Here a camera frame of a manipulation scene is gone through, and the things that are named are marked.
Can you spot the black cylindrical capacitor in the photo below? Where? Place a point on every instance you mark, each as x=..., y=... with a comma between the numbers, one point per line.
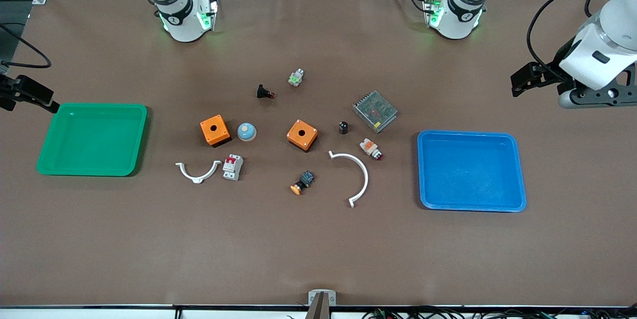
x=343, y=128

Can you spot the white red circuit breaker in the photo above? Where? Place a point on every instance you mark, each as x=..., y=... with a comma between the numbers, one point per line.
x=232, y=167

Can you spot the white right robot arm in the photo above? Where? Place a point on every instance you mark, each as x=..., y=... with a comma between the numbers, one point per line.
x=181, y=13

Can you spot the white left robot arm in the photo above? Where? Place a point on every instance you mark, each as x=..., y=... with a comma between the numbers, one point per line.
x=460, y=5

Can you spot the green plastic tray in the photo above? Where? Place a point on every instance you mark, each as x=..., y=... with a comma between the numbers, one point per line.
x=92, y=140

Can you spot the blue plastic tray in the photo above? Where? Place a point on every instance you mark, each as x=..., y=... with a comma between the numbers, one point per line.
x=470, y=172

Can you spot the metal mesh power supply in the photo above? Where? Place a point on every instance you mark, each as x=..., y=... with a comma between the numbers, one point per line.
x=375, y=111

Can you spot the white orange red pushbutton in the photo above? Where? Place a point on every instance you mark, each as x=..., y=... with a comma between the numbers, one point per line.
x=369, y=148

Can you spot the small white curved clamp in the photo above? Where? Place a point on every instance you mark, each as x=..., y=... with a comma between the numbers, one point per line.
x=199, y=178

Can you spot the large white curved clamp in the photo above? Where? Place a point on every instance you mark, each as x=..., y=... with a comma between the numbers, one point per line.
x=364, y=172

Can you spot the blue dome buzzer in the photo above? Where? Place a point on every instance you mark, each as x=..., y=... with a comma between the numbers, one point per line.
x=247, y=132

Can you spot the black red indicator lamp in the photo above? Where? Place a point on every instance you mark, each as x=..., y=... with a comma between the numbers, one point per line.
x=262, y=92

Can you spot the yellow black pushbutton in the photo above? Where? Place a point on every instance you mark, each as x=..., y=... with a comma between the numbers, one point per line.
x=303, y=181

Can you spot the brown table mat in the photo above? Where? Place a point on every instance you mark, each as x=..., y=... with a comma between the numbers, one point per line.
x=318, y=244

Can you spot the orange button enclosure box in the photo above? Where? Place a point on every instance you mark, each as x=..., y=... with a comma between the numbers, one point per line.
x=221, y=132
x=297, y=139

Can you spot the green white switch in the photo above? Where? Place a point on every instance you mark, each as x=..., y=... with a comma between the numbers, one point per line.
x=296, y=78

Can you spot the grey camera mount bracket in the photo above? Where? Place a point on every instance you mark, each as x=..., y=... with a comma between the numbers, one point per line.
x=322, y=299

